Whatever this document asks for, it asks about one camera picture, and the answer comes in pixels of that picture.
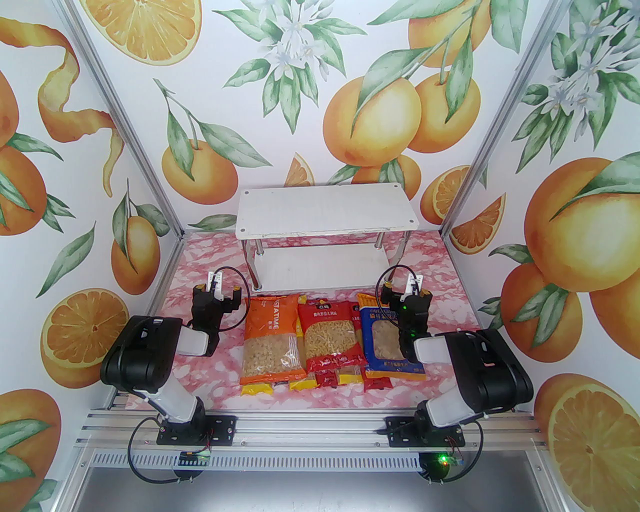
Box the red macaroni bag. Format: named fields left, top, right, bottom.
left=297, top=297, right=365, bottom=374

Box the right base black cable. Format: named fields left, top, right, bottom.
left=427, top=419, right=485, bottom=485

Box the aluminium frame post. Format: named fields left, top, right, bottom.
left=61, top=0, right=187, bottom=236
left=439, top=0, right=572, bottom=237

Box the base black cable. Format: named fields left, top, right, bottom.
left=427, top=419, right=485, bottom=485
left=127, top=417, right=177, bottom=485

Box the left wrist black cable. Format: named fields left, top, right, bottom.
left=215, top=266, right=252, bottom=332

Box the left base black cable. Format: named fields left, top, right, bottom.
left=127, top=417, right=177, bottom=485

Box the pink marble mat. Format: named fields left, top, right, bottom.
left=125, top=231, right=517, bottom=411

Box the perforated white cable tray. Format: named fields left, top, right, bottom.
left=90, top=452, right=426, bottom=471

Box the orange macaroni bag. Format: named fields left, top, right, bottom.
left=239, top=294, right=307, bottom=386

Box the white two-tier shelf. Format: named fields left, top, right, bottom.
left=235, top=186, right=412, bottom=292

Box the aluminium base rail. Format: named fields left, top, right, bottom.
left=75, top=406, right=546, bottom=452

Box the blue pasta bag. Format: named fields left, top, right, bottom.
left=356, top=293, right=428, bottom=382

